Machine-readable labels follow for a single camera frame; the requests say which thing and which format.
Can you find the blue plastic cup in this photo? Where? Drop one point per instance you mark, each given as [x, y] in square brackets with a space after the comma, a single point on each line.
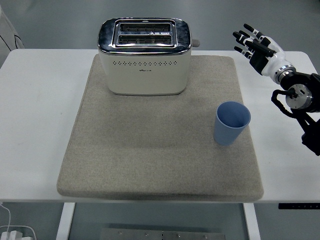
[226, 132]

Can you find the white table leg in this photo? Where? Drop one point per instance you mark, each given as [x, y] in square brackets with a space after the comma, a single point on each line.
[64, 222]
[252, 222]

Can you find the beige felt mat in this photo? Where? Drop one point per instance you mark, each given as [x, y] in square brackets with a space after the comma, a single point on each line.
[150, 150]

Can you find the white power strip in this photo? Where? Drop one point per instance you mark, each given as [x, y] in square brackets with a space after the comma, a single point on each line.
[17, 233]

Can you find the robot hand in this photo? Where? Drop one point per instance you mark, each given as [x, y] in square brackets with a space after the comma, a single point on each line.
[271, 56]

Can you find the white fabric-covered object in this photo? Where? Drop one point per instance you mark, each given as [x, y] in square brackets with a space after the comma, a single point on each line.
[7, 32]

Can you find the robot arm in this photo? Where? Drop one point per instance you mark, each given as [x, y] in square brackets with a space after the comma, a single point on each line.
[302, 82]

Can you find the white chrome-topped toaster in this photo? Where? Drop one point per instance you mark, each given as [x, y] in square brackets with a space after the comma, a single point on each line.
[145, 80]

